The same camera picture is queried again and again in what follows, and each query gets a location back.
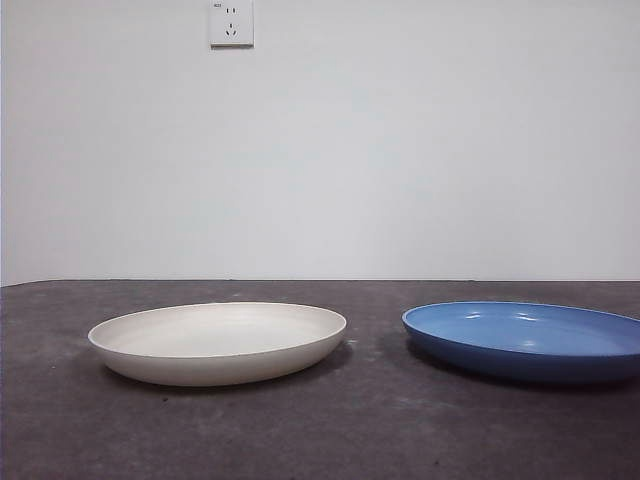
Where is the white round plate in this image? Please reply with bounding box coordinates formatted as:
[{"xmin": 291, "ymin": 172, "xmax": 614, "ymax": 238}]
[{"xmin": 87, "ymin": 301, "xmax": 348, "ymax": 387}]

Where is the blue round plate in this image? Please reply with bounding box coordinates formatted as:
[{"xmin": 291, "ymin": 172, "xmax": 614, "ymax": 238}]
[{"xmin": 401, "ymin": 300, "xmax": 640, "ymax": 385}]

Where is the dark grey table mat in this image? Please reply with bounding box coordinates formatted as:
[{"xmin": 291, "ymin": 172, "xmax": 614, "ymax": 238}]
[{"xmin": 0, "ymin": 278, "xmax": 640, "ymax": 480}]

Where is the white wall socket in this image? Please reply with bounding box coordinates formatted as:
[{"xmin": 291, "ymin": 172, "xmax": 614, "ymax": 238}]
[{"xmin": 209, "ymin": 0, "xmax": 255, "ymax": 50}]

